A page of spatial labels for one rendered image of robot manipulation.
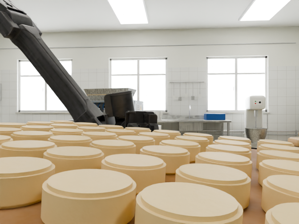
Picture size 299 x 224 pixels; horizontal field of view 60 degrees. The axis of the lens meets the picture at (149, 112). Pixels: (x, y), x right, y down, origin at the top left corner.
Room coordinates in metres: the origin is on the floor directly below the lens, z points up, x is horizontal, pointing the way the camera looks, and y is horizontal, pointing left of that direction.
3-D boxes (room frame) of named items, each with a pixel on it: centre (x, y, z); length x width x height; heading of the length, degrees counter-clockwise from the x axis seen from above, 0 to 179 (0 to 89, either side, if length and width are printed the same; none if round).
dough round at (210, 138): (0.43, -0.08, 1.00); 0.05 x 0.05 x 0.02
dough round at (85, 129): (0.44, 0.10, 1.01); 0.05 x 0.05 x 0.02
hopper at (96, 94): (3.09, 0.46, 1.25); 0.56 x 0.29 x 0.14; 74
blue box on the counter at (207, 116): (5.62, -1.41, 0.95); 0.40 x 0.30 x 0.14; 88
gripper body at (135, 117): (0.60, 0.03, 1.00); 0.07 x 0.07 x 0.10; 23
